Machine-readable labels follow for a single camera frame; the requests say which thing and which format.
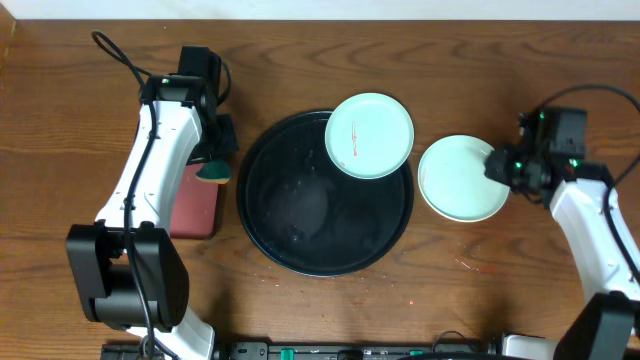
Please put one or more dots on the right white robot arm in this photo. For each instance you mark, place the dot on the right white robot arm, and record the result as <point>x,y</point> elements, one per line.
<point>607,259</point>

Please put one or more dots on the light blue plate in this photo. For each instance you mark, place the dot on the light blue plate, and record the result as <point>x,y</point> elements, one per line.
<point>369,135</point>
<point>451,179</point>

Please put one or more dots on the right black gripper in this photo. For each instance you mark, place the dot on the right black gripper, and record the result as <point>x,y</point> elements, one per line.
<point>495,169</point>

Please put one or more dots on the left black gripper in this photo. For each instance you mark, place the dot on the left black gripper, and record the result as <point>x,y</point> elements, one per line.
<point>223,145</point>

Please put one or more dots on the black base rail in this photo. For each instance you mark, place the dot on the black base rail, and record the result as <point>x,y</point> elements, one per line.
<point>442,349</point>

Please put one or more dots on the round black serving tray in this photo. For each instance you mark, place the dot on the round black serving tray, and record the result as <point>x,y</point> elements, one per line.
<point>307,215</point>

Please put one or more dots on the black rectangular red-lined tray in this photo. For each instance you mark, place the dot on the black rectangular red-lined tray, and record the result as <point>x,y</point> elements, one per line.
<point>194,211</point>

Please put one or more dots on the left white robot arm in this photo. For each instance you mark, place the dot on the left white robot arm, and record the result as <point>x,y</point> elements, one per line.
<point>127,272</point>

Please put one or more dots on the green yellow sponge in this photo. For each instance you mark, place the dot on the green yellow sponge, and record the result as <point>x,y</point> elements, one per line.
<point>217,171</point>

